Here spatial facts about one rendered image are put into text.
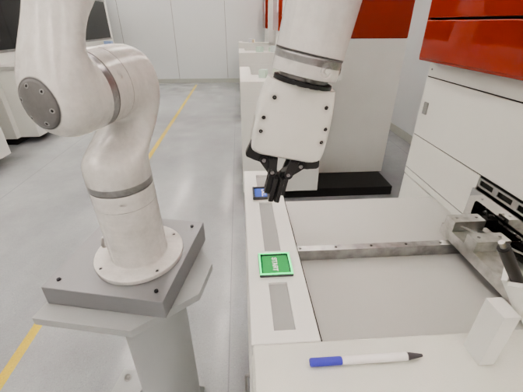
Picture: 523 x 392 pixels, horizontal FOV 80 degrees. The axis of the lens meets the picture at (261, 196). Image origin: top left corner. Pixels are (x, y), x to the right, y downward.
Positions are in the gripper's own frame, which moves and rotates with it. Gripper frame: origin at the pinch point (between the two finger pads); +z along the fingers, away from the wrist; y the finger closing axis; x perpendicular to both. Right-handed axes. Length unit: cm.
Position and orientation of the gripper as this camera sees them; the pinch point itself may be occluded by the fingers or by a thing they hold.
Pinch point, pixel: (275, 186)
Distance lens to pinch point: 46.7
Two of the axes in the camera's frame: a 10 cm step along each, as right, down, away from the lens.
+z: -2.1, 8.6, 4.6
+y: -9.8, -1.5, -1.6
